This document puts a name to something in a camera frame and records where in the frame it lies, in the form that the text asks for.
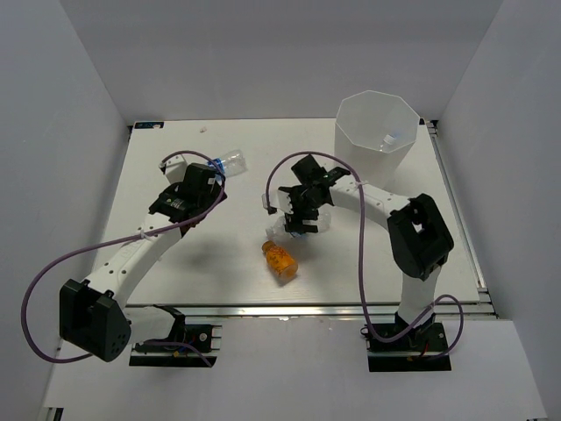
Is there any aluminium table rail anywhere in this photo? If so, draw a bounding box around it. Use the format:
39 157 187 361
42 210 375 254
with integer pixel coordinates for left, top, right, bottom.
419 118 500 320

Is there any clear bottle white green label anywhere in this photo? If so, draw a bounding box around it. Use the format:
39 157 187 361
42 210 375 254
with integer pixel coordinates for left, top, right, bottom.
266 210 331 241

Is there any clear bottle blue cap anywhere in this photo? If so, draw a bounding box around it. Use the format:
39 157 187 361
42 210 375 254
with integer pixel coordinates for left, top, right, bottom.
380 133 403 153

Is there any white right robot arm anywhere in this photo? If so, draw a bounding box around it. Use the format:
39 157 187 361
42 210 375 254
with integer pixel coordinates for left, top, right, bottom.
263 151 454 350

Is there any white octagonal bin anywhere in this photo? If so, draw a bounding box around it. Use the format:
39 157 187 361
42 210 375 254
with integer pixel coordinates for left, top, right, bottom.
334 90 420 188

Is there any blue table edge label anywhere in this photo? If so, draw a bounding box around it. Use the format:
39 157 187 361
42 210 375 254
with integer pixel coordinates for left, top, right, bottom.
133 122 164 130

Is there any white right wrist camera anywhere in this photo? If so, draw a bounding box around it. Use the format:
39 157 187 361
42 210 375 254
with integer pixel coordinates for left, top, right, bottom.
261 189 293 215

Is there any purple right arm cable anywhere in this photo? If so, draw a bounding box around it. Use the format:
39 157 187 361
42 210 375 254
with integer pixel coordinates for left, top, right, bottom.
261 151 465 361

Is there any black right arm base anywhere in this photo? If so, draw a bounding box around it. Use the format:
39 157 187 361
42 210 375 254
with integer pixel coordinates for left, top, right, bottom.
360 315 451 373

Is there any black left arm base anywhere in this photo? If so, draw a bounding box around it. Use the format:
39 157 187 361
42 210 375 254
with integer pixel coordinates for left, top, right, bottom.
124 305 222 367

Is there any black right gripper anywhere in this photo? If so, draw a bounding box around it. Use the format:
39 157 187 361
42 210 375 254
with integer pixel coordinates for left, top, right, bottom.
281 187 324 234

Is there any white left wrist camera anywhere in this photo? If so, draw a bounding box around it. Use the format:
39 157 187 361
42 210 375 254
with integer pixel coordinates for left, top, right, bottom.
159 155 188 184

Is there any Aquafina bottle white cap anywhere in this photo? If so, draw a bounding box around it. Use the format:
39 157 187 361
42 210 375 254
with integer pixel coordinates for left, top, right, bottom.
207 149 248 178

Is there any orange plastic bottle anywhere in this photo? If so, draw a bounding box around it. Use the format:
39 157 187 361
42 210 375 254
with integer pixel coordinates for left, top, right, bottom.
261 240 299 282

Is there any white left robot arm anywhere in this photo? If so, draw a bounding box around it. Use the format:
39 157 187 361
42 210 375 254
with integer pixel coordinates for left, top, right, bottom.
60 163 226 362

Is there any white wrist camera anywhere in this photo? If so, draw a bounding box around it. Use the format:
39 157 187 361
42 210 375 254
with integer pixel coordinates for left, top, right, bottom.
261 189 293 215
159 155 188 184

